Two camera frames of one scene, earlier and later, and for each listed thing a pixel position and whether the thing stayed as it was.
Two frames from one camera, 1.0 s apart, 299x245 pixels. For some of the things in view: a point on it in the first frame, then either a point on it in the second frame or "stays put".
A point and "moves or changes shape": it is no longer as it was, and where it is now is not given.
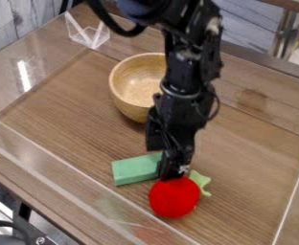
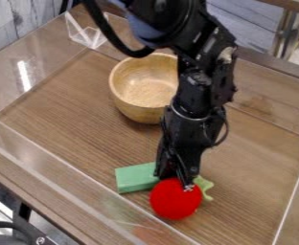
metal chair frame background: [290, 33] stays put
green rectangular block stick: [135, 169] moves or changes shape
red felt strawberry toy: [173, 196] stays put
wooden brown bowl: [133, 82] stays put
